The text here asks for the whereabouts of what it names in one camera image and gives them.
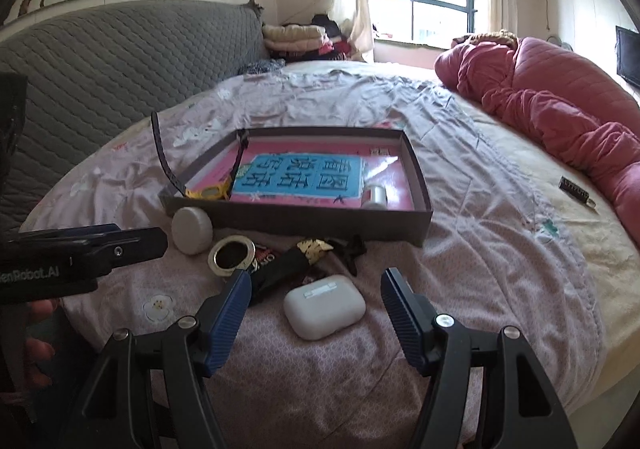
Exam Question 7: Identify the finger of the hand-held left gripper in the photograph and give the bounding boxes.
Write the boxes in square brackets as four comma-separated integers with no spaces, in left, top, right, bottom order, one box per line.
[2,223,122,250]
[70,227,169,276]

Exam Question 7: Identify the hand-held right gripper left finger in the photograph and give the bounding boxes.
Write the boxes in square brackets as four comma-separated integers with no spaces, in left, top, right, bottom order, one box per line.
[60,270,253,449]

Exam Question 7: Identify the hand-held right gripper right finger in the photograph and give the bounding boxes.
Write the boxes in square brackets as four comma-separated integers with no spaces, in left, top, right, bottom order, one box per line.
[381,267,566,449]

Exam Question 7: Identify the shiny metal cylinder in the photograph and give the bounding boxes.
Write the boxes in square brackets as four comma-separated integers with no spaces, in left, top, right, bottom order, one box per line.
[208,236,257,276]

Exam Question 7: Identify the white round plastic cap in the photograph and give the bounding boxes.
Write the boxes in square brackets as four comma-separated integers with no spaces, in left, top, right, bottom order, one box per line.
[171,206,214,256]

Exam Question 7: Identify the black stick with gold tip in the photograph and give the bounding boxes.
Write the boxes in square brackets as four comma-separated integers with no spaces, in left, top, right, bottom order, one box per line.
[248,235,369,306]

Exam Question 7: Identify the shallow grey cardboard box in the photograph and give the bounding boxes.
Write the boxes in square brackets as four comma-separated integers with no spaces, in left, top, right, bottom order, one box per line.
[159,127,433,248]

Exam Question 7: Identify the person's left hand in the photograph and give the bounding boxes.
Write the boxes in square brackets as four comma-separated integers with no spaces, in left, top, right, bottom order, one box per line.
[22,300,57,392]

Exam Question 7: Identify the red keys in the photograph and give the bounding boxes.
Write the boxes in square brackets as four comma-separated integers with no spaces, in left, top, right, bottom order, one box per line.
[251,248,277,276]

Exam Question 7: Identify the small white silver cylinder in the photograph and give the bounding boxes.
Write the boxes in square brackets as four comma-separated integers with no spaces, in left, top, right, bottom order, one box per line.
[361,183,389,210]

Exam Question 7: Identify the pink and blue book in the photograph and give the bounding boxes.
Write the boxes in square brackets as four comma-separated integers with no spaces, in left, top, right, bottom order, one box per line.
[192,138,416,212]

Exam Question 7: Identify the grey quilted headboard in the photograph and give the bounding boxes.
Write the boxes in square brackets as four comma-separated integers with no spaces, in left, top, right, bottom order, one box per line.
[0,0,266,235]

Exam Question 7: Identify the dark patterned cloth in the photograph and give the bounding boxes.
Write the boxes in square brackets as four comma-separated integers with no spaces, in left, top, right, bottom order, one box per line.
[237,59,286,76]

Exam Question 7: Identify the pink quilt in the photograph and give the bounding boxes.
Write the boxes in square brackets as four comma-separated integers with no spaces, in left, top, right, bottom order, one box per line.
[434,33,640,230]

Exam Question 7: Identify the beige folded blankets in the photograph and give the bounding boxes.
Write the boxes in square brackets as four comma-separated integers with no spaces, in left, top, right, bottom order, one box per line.
[262,24,328,52]

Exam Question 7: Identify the pile of dark clothes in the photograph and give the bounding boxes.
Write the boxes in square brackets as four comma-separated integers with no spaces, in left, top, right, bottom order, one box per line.
[312,14,353,60]

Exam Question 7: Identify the brown cloth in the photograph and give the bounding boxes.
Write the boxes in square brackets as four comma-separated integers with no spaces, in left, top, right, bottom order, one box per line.
[479,29,519,48]

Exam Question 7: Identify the black television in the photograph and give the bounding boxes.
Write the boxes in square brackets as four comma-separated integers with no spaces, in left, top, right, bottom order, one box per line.
[615,25,640,90]

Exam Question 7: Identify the yellow watch with black strap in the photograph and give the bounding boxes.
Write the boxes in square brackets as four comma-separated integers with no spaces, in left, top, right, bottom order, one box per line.
[151,111,251,202]

